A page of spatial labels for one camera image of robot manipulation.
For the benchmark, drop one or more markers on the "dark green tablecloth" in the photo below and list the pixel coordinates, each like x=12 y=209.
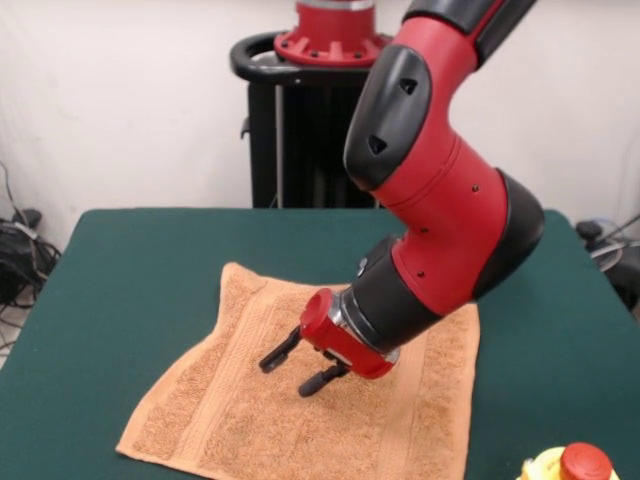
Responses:
x=125 y=275

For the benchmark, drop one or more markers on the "tan terry towel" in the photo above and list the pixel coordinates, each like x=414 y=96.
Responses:
x=250 y=400

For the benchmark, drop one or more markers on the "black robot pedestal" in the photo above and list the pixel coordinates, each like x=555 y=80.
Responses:
x=295 y=140

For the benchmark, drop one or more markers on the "yellow emergency stop button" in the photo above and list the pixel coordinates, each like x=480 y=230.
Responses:
x=585 y=462

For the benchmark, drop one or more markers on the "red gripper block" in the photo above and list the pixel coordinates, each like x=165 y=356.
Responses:
x=345 y=345

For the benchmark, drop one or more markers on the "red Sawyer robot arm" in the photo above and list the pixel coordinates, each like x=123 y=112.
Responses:
x=440 y=200

